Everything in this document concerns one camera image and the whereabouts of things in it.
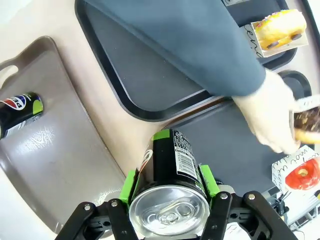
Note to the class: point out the round black disc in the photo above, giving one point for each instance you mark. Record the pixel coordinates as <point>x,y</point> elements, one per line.
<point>296,83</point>

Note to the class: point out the white printed paper donut box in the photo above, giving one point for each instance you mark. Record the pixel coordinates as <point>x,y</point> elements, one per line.
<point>306,101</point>

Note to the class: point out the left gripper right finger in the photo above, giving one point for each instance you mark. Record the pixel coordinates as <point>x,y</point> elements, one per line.
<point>237,215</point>

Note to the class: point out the red glazed donut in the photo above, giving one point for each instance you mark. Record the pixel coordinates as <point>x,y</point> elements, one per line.
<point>302,177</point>

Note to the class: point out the person's right hand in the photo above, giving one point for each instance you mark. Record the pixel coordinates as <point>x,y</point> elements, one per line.
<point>270,117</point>

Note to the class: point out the black Pepsi can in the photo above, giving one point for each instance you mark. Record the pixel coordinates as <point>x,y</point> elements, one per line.
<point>170,162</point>
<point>22,112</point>

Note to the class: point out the yellow sprinkled donut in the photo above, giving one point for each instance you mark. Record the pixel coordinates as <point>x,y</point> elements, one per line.
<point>280,27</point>

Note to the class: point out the person's right forearm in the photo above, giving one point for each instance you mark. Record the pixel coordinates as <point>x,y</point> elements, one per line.
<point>200,37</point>

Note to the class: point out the chocolate donut with nut bits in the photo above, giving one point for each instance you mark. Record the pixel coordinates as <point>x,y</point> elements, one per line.
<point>308,120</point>

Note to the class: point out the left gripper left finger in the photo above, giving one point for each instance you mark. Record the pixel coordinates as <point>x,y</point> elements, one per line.
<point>100,220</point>

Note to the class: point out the black plastic tray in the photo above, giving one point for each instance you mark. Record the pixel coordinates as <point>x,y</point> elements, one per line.
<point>225,150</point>
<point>112,62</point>

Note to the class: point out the yellow glazed donut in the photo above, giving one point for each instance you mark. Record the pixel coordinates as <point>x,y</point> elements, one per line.
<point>252,42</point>

